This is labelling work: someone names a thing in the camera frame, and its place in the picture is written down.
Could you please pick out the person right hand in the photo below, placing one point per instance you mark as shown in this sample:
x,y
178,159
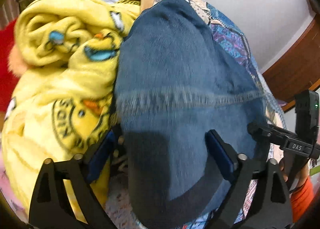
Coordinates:
x,y
301,176

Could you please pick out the patchwork blue quilt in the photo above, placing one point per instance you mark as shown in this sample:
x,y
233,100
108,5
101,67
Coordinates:
x,y
237,44

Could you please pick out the red plush toy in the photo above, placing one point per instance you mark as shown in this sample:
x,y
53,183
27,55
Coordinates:
x,y
8,81

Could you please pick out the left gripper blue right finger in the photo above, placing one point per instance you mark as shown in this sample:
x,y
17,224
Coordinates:
x,y
270,207

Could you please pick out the blue denim jacket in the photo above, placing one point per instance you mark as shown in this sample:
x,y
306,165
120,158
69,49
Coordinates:
x,y
182,99

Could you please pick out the orange sleeve right forearm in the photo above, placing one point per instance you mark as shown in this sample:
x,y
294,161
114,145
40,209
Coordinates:
x,y
301,199

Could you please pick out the yellow cartoon fleece blanket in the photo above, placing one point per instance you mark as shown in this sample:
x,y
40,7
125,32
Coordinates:
x,y
62,102

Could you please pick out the wooden door frame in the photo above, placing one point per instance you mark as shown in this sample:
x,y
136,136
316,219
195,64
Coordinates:
x,y
298,69

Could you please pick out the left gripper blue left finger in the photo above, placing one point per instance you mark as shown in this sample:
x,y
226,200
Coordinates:
x,y
50,206

